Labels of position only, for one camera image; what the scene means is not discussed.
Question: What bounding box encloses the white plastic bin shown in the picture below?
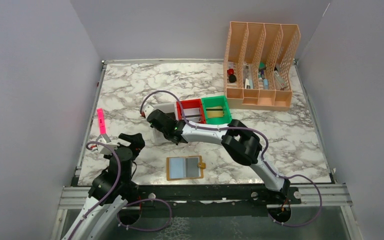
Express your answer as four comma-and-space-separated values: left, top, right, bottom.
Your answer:
152, 102, 178, 145

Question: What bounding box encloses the red plastic bin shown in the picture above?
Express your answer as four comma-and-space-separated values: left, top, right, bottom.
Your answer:
174, 98, 207, 124

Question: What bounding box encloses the yellow-brown card holder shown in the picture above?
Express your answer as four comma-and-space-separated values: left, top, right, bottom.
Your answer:
166, 155, 206, 181

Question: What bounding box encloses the green plastic bin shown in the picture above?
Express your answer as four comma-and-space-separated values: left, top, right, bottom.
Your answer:
201, 95, 232, 125

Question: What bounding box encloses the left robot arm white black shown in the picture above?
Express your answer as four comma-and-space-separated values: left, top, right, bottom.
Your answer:
63, 133, 145, 240

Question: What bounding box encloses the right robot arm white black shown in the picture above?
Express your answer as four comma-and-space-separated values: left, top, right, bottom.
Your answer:
141, 107, 290, 198

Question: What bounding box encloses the white cards stack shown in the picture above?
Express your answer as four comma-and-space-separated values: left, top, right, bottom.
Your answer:
183, 107, 202, 123

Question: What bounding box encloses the gold card with stripe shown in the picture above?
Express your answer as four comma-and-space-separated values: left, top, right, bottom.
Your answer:
205, 106, 224, 119

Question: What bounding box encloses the pink highlighter marker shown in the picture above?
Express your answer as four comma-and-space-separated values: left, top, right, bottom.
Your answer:
96, 108, 107, 135

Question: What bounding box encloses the red and black stamp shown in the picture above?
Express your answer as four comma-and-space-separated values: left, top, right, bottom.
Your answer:
226, 68, 237, 83

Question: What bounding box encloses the peach plastic desk organizer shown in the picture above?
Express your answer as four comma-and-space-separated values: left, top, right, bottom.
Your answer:
223, 21, 301, 111

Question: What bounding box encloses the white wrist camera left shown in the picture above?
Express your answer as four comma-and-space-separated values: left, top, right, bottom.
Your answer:
96, 133, 118, 155

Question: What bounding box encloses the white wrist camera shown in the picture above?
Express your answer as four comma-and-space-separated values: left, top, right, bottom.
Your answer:
142, 104, 155, 118
96, 133, 118, 155

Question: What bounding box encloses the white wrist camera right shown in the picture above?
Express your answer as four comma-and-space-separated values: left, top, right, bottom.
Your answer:
142, 104, 155, 118

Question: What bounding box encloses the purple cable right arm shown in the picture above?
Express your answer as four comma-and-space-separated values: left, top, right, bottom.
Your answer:
139, 90, 323, 229

